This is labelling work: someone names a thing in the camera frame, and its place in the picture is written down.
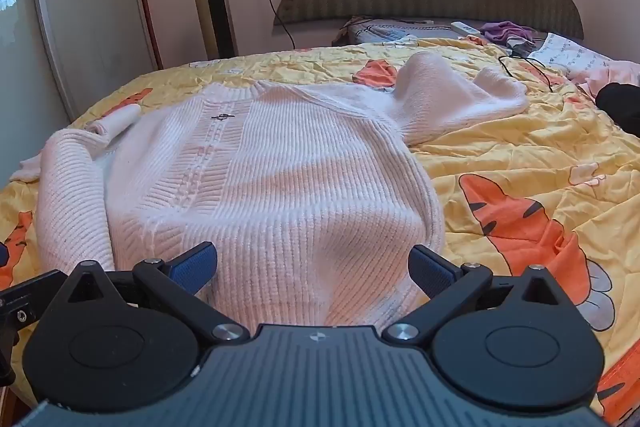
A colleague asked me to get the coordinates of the pink cloth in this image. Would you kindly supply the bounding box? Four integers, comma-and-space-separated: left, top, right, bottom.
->
567, 59, 640, 100

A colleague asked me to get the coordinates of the yellow printed blanket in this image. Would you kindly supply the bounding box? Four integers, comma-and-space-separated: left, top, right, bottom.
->
0, 34, 640, 427

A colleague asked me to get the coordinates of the wardrobe door with flower stickers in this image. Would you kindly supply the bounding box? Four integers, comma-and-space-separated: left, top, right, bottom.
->
0, 0, 165, 188

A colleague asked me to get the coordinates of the white remote control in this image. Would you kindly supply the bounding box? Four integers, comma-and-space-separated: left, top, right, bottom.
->
450, 21, 486, 39

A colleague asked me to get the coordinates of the purple cloth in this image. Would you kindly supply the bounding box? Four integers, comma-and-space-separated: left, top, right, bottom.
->
481, 21, 536, 46

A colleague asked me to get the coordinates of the printed pillow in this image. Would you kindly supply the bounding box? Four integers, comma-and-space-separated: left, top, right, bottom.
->
332, 18, 482, 48

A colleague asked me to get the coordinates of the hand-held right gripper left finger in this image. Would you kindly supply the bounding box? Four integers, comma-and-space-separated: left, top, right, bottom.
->
51, 242, 251, 349

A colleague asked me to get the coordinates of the thin black cable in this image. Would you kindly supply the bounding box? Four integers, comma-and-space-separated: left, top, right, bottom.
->
497, 41, 569, 94

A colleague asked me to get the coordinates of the black cloth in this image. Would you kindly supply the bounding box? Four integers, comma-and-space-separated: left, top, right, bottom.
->
595, 82, 640, 138

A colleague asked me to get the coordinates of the white knit sweater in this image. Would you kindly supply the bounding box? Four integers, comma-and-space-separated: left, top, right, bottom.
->
10, 52, 531, 329

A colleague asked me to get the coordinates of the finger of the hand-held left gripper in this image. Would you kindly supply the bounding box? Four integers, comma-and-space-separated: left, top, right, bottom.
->
0, 270, 69, 334

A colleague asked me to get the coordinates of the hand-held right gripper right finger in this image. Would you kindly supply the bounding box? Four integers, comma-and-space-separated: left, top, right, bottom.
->
381, 244, 577, 348

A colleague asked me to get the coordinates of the white printed cloth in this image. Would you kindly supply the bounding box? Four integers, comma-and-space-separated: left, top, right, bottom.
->
527, 32, 614, 76

